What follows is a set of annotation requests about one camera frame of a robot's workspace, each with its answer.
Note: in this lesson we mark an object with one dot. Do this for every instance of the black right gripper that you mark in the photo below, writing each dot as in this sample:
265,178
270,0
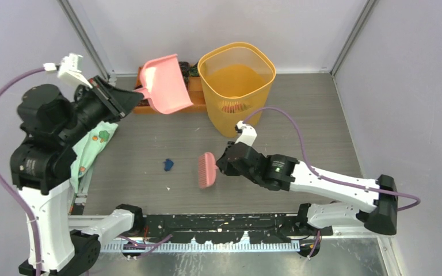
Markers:
224,165

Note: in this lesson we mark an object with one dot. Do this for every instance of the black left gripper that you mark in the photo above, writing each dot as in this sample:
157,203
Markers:
120,101

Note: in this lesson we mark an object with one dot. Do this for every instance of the pink hand brush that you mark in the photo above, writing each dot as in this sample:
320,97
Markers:
207,170

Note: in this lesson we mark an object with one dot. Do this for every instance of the pink plastic dustpan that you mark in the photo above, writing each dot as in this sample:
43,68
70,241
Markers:
163,85

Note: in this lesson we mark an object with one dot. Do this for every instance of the yellow mesh waste basket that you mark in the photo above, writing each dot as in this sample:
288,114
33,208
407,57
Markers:
236,80

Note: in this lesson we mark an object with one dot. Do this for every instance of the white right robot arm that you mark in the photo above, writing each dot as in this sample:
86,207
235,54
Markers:
372,203

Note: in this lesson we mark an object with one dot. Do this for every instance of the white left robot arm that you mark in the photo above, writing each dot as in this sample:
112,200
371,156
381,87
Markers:
41,170

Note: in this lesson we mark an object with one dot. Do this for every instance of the green patterned cloth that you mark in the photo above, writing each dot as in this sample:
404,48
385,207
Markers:
88,148

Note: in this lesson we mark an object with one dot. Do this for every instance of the orange compartment tray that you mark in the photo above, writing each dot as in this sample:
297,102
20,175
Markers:
196,95

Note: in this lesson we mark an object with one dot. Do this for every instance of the dark blue scrap on table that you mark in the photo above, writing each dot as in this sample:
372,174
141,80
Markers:
168,164

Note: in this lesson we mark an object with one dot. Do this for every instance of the black rolled sock top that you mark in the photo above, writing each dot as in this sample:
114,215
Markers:
185,71

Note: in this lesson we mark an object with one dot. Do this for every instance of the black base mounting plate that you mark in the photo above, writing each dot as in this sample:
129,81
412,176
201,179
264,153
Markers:
222,228

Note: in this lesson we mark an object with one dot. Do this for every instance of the dark green rolled sock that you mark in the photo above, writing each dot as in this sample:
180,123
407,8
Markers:
193,71

